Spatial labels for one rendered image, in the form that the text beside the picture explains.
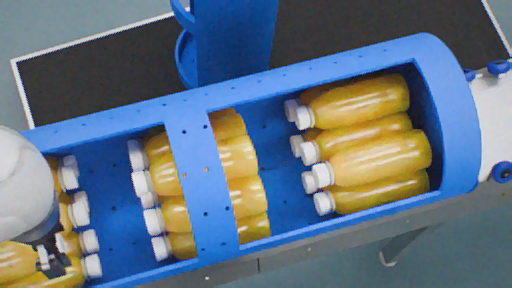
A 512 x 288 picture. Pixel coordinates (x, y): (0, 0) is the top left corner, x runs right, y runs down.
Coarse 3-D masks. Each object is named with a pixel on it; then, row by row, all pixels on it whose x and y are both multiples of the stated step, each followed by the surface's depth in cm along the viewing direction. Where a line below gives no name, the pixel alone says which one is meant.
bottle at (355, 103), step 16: (368, 80) 129; (384, 80) 128; (400, 80) 128; (320, 96) 128; (336, 96) 127; (352, 96) 127; (368, 96) 127; (384, 96) 127; (400, 96) 128; (320, 112) 126; (336, 112) 126; (352, 112) 127; (368, 112) 127; (384, 112) 128; (400, 112) 131; (320, 128) 129; (336, 128) 128
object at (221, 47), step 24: (192, 0) 221; (216, 0) 174; (240, 0) 175; (264, 0) 181; (192, 24) 189; (216, 24) 184; (240, 24) 185; (264, 24) 193; (192, 48) 236; (216, 48) 196; (240, 48) 198; (264, 48) 208; (192, 72) 234; (216, 72) 210; (240, 72) 212
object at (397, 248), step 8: (440, 224) 186; (408, 232) 200; (416, 232) 194; (424, 232) 191; (432, 232) 195; (392, 240) 216; (400, 240) 209; (408, 240) 202; (416, 240) 200; (384, 248) 226; (392, 248) 218; (400, 248) 211; (408, 248) 210; (384, 256) 229; (392, 256) 220; (400, 256) 222; (384, 264) 232; (392, 264) 232
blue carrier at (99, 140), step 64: (320, 64) 122; (384, 64) 120; (448, 64) 119; (64, 128) 116; (128, 128) 114; (192, 128) 113; (256, 128) 139; (448, 128) 117; (128, 192) 137; (192, 192) 111; (448, 192) 124; (128, 256) 132
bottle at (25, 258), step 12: (0, 252) 115; (12, 252) 115; (24, 252) 116; (36, 252) 116; (0, 264) 115; (12, 264) 115; (24, 264) 116; (0, 276) 115; (12, 276) 116; (24, 276) 117
